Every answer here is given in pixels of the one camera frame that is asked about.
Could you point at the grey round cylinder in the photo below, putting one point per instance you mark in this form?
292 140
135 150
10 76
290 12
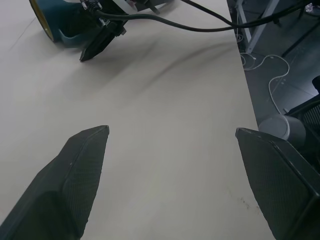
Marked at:
282 125

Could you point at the blue mug with yellow inside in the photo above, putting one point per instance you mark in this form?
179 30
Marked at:
58 12

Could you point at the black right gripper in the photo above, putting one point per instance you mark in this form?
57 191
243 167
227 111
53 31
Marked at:
110 6

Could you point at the grey metal frame leg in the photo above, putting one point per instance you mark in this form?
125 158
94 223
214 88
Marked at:
255 27

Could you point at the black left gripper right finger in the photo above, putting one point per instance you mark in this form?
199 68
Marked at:
280 180

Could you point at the black stand leg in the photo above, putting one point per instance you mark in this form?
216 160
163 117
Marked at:
300 40

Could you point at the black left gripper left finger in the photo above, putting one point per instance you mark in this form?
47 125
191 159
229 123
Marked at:
62 185

